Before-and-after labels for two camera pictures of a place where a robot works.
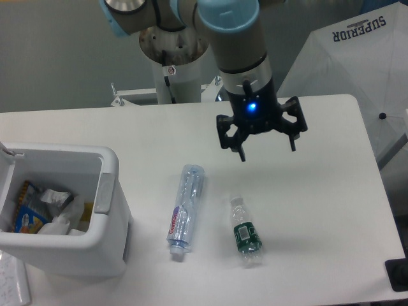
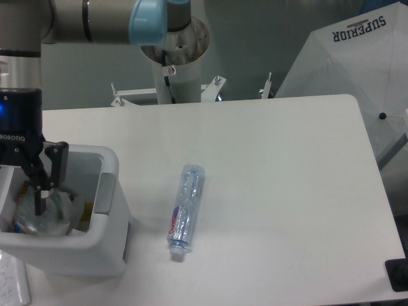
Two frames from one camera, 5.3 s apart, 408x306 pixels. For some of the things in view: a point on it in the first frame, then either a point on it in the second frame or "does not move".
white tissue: [59, 226] to [71, 211]
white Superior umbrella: [366, 56] does not move
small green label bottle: [246, 234] to [55, 213]
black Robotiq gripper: [259, 112] to [21, 141]
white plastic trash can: [64, 209] does not move
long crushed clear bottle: [185, 208] does not move
